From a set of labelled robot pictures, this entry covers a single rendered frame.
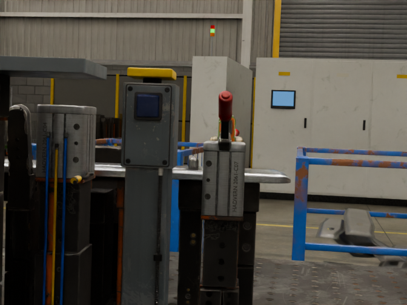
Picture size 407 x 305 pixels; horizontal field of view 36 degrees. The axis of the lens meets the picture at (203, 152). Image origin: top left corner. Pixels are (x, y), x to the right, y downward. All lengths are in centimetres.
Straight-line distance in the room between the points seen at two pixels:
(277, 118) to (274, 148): 43
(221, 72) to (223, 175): 797
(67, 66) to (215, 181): 31
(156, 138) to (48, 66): 16
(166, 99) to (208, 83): 814
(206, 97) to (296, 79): 130
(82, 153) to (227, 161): 23
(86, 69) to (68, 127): 21
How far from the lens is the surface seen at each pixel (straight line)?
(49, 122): 101
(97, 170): 112
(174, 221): 293
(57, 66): 81
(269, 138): 887
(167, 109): 82
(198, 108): 898
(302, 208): 280
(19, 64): 83
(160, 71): 83
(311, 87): 887
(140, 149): 82
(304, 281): 161
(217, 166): 98
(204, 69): 899
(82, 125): 100
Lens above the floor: 109
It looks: 3 degrees down
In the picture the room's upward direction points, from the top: 2 degrees clockwise
